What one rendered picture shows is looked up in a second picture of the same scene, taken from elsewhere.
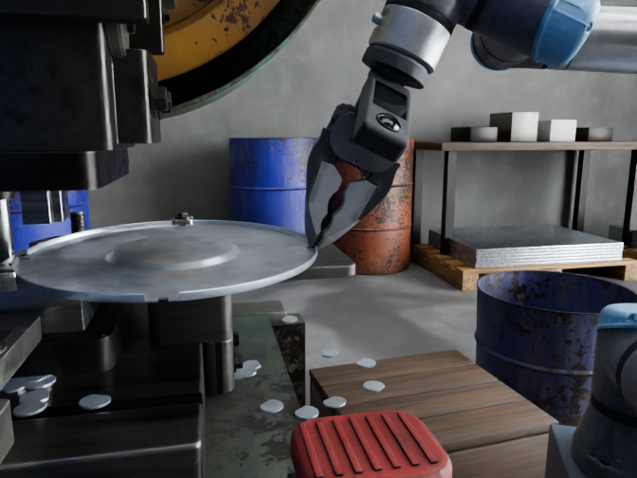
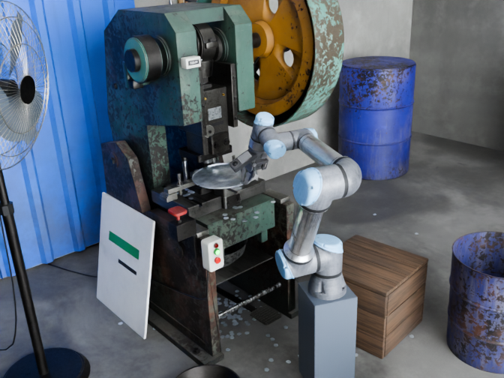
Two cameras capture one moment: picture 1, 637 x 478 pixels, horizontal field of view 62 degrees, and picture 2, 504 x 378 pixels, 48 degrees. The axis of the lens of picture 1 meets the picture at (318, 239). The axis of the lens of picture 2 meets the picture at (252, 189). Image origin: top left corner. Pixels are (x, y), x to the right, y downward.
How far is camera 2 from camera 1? 220 cm
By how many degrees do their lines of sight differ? 60
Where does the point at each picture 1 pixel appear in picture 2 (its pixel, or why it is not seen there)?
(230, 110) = not seen: outside the picture
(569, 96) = not seen: outside the picture
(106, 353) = (201, 191)
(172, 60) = (274, 110)
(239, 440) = (211, 216)
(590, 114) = not seen: outside the picture
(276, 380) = (236, 211)
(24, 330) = (188, 183)
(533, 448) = (373, 297)
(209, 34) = (283, 104)
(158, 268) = (211, 178)
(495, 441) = (357, 284)
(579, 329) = (464, 274)
